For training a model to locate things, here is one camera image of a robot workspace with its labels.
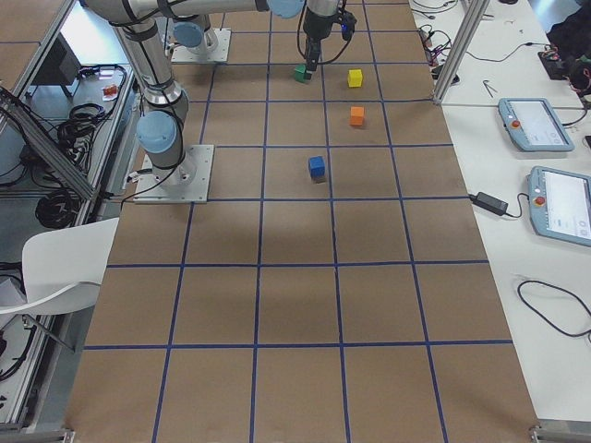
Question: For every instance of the orange wooden block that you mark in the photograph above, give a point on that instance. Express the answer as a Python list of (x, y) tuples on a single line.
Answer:
[(357, 116)]

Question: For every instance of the allen key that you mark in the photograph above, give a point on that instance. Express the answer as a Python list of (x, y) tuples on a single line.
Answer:
[(490, 90)]

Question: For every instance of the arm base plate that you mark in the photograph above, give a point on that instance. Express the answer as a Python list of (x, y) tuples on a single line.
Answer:
[(193, 45), (189, 182)]

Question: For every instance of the near teach pendant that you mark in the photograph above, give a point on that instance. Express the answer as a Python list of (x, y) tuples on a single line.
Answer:
[(559, 204)]

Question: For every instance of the green wooden block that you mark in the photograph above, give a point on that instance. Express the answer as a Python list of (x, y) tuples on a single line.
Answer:
[(301, 74)]

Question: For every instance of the black power adapter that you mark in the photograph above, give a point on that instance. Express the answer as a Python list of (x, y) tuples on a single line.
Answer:
[(489, 203)]

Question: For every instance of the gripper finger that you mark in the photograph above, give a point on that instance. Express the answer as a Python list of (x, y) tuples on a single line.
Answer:
[(312, 54)]

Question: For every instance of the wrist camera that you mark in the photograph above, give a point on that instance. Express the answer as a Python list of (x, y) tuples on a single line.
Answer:
[(347, 21)]

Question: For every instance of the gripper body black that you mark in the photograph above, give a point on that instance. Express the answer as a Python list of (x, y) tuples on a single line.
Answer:
[(317, 24)]

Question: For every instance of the white chair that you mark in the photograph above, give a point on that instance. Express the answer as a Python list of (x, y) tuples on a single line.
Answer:
[(63, 270)]

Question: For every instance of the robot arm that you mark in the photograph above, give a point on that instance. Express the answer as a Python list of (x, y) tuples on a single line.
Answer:
[(165, 103), (131, 15)]

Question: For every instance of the far teach pendant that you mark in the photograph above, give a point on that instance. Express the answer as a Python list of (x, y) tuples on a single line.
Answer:
[(532, 125)]

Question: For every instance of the teach pendant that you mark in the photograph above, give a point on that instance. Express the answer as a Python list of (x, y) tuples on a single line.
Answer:
[(532, 125), (559, 204)]

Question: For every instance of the aluminium frame post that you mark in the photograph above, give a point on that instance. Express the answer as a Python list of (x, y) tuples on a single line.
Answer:
[(464, 36)]

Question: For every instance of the red snack packet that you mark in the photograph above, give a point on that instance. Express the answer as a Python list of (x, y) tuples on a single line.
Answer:
[(110, 92)]

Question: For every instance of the yellow wooden block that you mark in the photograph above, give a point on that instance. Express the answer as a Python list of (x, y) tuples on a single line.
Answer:
[(355, 78)]

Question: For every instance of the blue wooden block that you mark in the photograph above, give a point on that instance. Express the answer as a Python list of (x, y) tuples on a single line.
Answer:
[(316, 168)]

